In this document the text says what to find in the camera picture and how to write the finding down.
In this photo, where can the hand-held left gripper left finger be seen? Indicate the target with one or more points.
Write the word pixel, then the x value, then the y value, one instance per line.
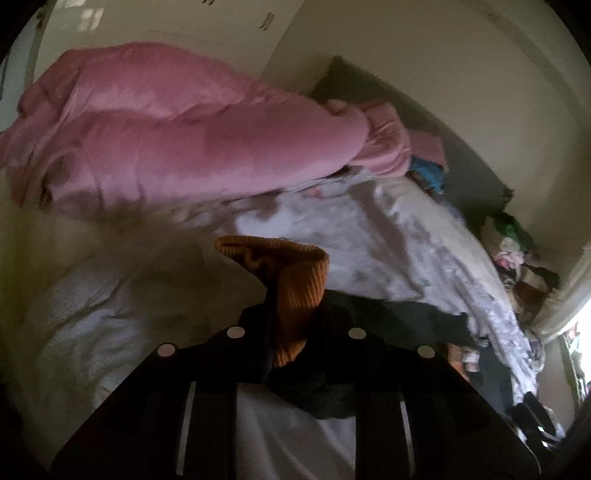
pixel 251 344

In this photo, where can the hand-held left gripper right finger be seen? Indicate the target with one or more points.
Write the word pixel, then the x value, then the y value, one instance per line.
pixel 339 344

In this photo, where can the orange knit garment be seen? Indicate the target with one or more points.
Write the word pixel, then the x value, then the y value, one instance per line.
pixel 295 295

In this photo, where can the black garment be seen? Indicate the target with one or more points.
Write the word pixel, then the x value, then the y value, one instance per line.
pixel 415 318

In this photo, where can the pile of folded clothes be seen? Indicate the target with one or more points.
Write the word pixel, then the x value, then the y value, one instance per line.
pixel 517 258

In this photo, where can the printed white bed sheet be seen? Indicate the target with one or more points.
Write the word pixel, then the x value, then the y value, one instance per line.
pixel 369 240

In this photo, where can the plaid cloth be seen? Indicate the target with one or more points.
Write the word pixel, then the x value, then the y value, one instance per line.
pixel 466 360

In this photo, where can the beige blanket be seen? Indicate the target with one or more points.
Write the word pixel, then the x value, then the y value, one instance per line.
pixel 445 217

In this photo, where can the blue striped cloth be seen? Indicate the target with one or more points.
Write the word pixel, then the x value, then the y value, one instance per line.
pixel 429 175

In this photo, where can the grey headboard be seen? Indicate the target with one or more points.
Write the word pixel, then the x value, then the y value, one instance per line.
pixel 461 175

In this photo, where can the crumpled pink blanket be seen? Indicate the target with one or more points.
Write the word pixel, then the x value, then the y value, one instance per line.
pixel 392 138

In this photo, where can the pink duvet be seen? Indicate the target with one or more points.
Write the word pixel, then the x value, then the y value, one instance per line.
pixel 161 138

